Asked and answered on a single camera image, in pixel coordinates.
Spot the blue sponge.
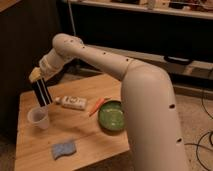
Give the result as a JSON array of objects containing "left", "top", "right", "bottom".
[{"left": 51, "top": 140, "right": 76, "bottom": 160}]

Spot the green ceramic bowl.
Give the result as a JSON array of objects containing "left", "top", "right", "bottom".
[{"left": 98, "top": 100, "right": 125, "bottom": 131}]

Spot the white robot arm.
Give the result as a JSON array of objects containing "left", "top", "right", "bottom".
[{"left": 29, "top": 33, "right": 189, "bottom": 171}]

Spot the white ceramic cup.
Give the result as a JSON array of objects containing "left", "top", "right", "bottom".
[{"left": 27, "top": 106, "right": 50, "bottom": 130}]

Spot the metal stand pole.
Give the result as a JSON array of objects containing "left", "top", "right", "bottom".
[{"left": 67, "top": 0, "right": 76, "bottom": 36}]

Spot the black floor cable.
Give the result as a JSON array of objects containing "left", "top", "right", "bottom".
[{"left": 184, "top": 68, "right": 213, "bottom": 171}]

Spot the orange marker pen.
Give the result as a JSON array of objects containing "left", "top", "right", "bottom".
[{"left": 89, "top": 98, "right": 110, "bottom": 117}]

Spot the white glue bottle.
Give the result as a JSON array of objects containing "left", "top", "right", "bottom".
[{"left": 55, "top": 96, "right": 87, "bottom": 110}]

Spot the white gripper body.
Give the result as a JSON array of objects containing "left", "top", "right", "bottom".
[{"left": 39, "top": 49, "right": 73, "bottom": 80}]

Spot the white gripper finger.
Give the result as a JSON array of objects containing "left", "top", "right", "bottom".
[{"left": 29, "top": 67, "right": 42, "bottom": 83}]

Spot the wooden shelf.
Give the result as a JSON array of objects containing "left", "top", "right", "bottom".
[{"left": 67, "top": 0, "right": 213, "bottom": 20}]

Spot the wooden table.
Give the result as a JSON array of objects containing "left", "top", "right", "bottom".
[{"left": 15, "top": 74, "right": 129, "bottom": 171}]

